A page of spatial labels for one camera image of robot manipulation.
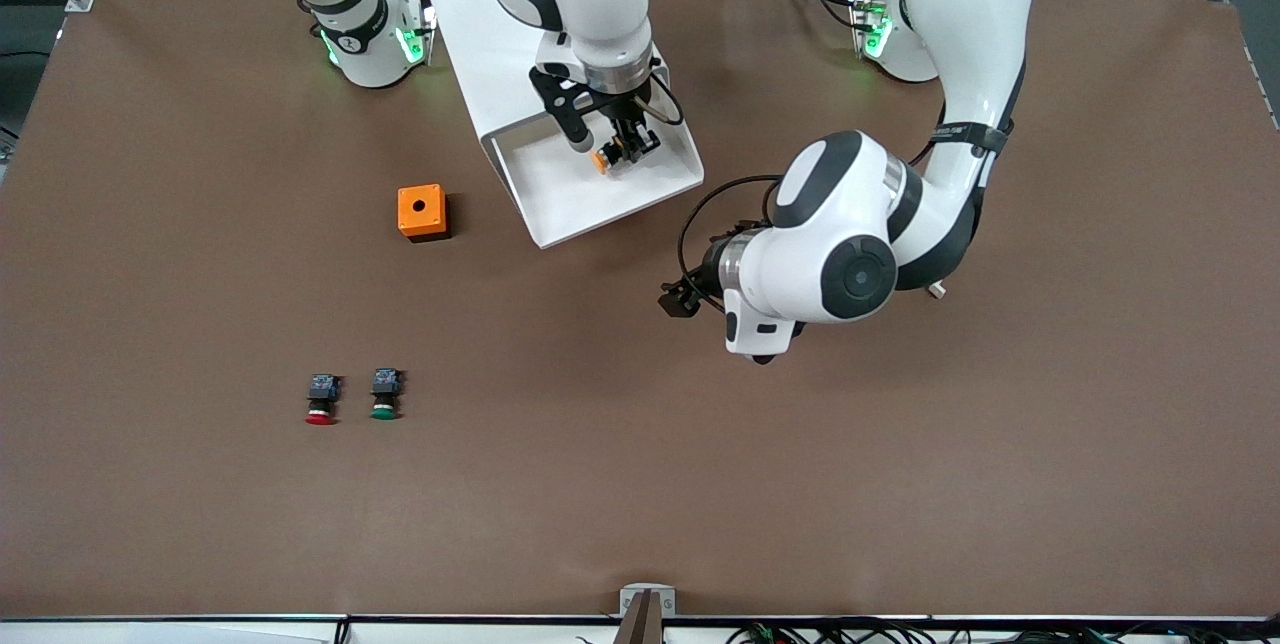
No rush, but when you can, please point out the green push button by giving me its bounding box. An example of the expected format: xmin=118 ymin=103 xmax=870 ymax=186
xmin=369 ymin=368 xmax=405 ymax=422

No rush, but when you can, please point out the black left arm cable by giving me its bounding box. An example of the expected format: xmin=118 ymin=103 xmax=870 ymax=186
xmin=677 ymin=174 xmax=793 ymax=317

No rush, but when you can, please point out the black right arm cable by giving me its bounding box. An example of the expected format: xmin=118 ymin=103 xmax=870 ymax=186
xmin=640 ymin=64 xmax=687 ymax=130

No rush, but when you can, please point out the brown table mat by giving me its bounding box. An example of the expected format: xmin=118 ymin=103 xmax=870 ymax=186
xmin=0 ymin=0 xmax=1280 ymax=621

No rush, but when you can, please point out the yellow push button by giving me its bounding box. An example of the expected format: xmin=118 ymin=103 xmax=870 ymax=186
xmin=590 ymin=134 xmax=641 ymax=177

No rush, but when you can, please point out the red push button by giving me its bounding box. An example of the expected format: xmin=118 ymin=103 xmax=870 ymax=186
xmin=304 ymin=373 xmax=343 ymax=427

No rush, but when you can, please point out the orange button enclosure box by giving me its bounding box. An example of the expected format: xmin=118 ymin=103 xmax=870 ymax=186
xmin=397 ymin=184 xmax=452 ymax=244

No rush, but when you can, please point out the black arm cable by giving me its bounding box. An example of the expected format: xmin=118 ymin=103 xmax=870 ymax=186
xmin=640 ymin=64 xmax=687 ymax=130
xmin=677 ymin=174 xmax=793 ymax=317

